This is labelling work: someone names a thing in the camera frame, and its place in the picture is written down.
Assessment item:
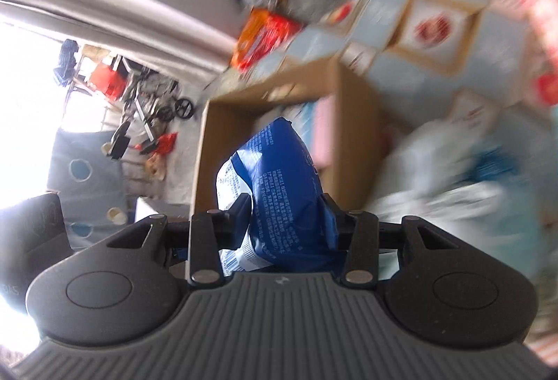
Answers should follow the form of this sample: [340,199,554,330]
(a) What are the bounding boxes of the folded stroller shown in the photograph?
[111,57,195,163]

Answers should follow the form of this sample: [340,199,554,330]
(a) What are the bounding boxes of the blue wipes packet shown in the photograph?
[217,117,349,276]

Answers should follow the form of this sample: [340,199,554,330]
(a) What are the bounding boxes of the small red bag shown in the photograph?
[148,133,179,156]

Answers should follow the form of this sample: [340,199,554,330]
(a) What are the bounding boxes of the orange red plastic bag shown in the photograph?
[230,8,303,71]

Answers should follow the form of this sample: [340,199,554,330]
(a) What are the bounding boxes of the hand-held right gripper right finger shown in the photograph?
[320,192,460,288]

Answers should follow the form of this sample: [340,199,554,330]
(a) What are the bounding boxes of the red plastic crate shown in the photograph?
[89,61,127,98]

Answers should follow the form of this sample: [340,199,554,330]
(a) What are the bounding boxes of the pink scouring sponge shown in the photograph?
[313,96,337,171]

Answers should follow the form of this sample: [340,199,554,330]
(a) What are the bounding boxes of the blue dotted floor mat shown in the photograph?
[46,129,131,232]

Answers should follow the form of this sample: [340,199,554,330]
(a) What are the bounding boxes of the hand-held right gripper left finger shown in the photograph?
[105,196,252,287]

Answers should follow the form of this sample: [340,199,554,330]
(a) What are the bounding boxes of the brown cardboard box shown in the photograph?
[189,56,389,276]

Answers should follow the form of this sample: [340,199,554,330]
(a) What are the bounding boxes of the fruit print mat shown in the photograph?
[244,0,558,232]

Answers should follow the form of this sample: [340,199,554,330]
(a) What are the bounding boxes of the pink wipes packet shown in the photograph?
[512,0,558,45]

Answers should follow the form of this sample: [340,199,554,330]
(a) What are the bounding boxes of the white plastic shopping bag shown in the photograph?
[366,118,558,280]

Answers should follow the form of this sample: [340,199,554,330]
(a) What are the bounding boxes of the white curtain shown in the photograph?
[0,0,238,73]

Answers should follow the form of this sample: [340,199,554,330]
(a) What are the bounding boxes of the dark blue hanging garment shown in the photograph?
[54,39,81,84]

